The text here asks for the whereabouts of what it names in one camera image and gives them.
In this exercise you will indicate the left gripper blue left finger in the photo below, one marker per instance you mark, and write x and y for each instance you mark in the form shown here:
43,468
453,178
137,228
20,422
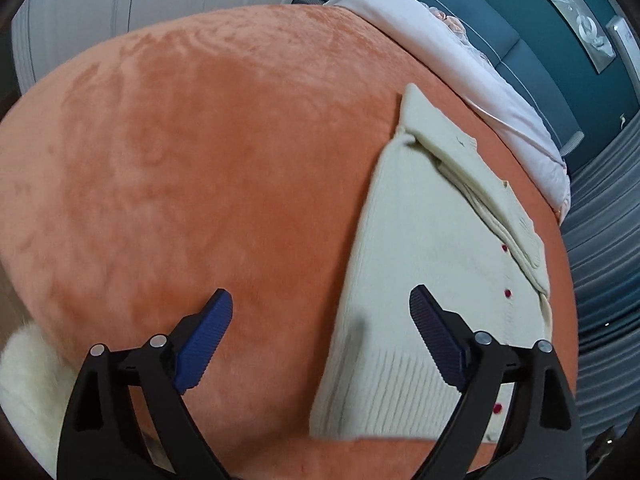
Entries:
197,337

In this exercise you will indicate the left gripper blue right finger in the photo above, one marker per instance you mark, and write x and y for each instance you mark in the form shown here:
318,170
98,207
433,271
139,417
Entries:
445,335

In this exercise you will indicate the cream knit cardigan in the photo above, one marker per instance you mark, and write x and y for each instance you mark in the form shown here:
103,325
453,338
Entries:
436,216

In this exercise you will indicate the white fluffy rug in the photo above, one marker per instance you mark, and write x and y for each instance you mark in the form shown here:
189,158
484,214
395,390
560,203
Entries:
36,384

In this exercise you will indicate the grey blue curtain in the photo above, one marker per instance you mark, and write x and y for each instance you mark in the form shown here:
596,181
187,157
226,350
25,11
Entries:
601,236

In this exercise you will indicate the orange plush bed blanket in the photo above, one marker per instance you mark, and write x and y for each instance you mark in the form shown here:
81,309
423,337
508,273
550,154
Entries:
235,149

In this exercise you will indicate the pink white duvet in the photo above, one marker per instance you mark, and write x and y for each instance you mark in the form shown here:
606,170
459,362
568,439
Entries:
420,31

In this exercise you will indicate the blue upholstered headboard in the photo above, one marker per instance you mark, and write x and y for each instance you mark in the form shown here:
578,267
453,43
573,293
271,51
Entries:
517,63

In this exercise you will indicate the silver framed wall picture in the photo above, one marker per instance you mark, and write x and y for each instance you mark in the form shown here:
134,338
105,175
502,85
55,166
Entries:
588,31

